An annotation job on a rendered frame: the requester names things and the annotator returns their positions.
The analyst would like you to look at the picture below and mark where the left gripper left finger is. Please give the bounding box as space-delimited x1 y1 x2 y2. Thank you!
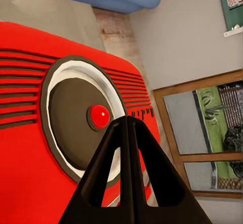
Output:
58 116 135 224

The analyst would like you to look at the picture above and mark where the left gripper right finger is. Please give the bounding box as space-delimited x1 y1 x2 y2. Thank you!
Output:
127 116 213 224

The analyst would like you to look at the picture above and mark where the radio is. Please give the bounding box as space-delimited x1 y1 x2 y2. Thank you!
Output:
0 21 160 224

